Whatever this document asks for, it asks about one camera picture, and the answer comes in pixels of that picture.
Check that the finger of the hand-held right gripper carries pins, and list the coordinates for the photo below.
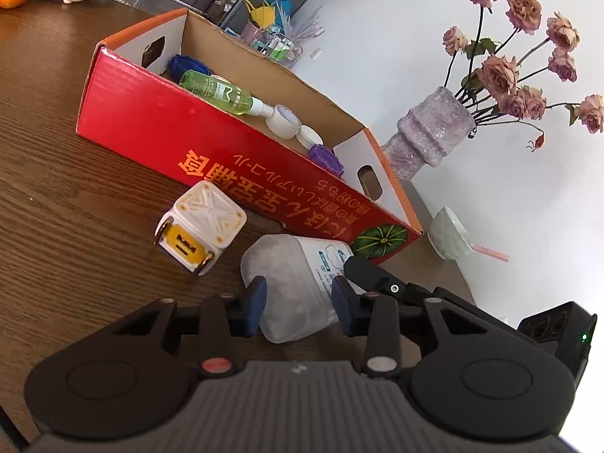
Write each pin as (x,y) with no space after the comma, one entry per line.
(377,277)

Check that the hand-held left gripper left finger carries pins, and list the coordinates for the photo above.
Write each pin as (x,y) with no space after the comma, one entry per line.
(255,306)

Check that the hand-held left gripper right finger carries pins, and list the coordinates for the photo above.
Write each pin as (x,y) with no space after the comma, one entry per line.
(342,306)

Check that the translucent plastic jar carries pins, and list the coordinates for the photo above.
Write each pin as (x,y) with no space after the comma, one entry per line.
(292,283)

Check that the purple scalloped round container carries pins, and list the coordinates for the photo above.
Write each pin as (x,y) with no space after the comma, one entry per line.
(325,158)

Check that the white round cap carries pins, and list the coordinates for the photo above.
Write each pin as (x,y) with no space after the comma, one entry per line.
(310,136)

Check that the red cardboard box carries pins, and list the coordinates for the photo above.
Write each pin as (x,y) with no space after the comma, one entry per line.
(165,127)

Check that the green spray bottle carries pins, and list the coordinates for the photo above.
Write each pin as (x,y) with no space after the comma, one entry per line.
(212,89)

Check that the pale green bowl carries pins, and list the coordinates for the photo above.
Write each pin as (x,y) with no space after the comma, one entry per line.
(448,236)

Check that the white yellow cube box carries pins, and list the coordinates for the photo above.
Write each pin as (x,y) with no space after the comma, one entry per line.
(203,217)

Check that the pink spoon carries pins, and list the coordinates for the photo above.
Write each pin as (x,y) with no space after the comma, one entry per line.
(490,252)

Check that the lilac textured vase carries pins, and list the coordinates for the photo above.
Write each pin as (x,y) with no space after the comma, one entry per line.
(424,137)

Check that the bunch of dried pink roses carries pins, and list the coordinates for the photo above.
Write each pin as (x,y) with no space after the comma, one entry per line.
(500,73)

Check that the blue scalloped round container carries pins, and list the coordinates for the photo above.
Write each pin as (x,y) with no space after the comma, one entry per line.
(181,65)

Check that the holder of colourful craft supplies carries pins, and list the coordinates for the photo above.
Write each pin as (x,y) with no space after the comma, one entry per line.
(264,18)

